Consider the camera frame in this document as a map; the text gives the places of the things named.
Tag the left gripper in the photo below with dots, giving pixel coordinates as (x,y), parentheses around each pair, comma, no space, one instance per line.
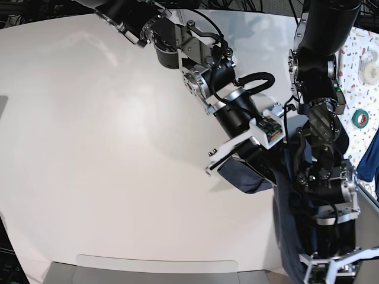
(331,241)

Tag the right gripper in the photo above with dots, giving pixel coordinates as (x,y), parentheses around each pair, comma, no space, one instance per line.
(234,119)

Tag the dark blue printed t-shirt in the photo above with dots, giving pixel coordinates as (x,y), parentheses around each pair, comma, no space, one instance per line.
(294,228)

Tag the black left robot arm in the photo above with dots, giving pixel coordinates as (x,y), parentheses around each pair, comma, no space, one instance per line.
(324,180)

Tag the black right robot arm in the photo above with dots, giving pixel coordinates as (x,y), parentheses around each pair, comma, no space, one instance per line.
(208,71)

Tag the blue cloth at right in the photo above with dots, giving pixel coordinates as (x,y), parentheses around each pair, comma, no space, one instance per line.
(368,167)

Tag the green tape roll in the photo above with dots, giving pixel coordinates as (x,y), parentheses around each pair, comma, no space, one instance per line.
(360,119)

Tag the terrazzo patterned side surface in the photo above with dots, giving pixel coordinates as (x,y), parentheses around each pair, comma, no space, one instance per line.
(357,95)

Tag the clear tape dispenser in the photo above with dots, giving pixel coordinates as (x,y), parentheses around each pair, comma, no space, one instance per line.
(368,68)

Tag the grey front divider panel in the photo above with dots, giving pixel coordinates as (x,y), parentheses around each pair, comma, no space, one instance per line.
(96,269)

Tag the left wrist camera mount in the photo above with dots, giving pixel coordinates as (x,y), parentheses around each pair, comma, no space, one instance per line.
(329,270)

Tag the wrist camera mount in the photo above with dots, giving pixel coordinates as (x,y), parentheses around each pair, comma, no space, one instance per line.
(329,270)
(263,135)

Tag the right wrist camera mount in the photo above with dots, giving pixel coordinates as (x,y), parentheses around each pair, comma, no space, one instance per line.
(263,135)

